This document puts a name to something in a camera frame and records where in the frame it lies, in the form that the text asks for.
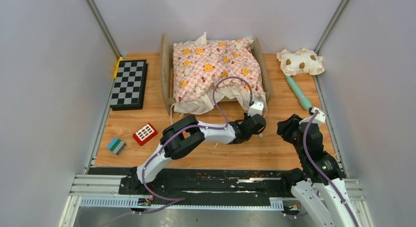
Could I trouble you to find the cream pillow brown spots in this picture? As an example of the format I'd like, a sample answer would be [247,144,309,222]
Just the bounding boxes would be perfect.
[276,48,325,76]

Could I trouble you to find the pink checkered duck cushion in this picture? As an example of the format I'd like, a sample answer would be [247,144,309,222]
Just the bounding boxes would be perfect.
[171,34,266,115]

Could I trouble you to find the wooden pet bed striped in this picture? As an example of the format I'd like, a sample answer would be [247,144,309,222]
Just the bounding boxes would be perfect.
[159,33,273,115]

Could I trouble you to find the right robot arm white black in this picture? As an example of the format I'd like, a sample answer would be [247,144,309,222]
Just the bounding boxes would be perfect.
[277,108,361,227]

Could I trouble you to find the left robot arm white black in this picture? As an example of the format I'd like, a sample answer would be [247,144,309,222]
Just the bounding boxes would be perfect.
[119,114,266,195]

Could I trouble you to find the teal cylindrical toy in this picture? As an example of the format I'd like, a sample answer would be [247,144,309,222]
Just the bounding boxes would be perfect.
[285,76,312,111]

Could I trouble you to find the red white window brick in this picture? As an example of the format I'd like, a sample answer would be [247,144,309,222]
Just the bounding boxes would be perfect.
[132,123,158,146]

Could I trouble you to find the black grey chessboard box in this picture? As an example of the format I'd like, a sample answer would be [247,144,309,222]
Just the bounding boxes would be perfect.
[110,60,148,111]

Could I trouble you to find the blue green grey block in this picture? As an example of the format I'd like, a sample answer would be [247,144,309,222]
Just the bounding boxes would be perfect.
[106,137,127,155]

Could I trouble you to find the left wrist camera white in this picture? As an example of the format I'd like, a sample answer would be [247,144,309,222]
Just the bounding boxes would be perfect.
[247,101,264,116]

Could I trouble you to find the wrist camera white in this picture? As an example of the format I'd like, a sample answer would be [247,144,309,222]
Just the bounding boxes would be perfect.
[299,107,326,126]
[247,101,264,116]

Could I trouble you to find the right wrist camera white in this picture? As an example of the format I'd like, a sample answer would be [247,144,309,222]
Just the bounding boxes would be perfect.
[299,107,326,126]

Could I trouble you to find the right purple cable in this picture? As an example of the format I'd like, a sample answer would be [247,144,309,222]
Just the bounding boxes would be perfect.
[286,110,360,227]

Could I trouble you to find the purple cable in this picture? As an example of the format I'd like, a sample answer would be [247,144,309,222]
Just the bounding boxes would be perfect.
[130,76,255,215]
[286,110,360,227]

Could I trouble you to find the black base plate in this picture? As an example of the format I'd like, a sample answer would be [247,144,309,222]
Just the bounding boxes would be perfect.
[88,167,322,207]

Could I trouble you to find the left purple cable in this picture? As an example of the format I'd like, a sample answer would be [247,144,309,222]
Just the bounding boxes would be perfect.
[130,76,255,215]

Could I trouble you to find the yellow clip on frame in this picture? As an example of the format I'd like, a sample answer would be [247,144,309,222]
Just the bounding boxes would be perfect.
[113,56,124,79]

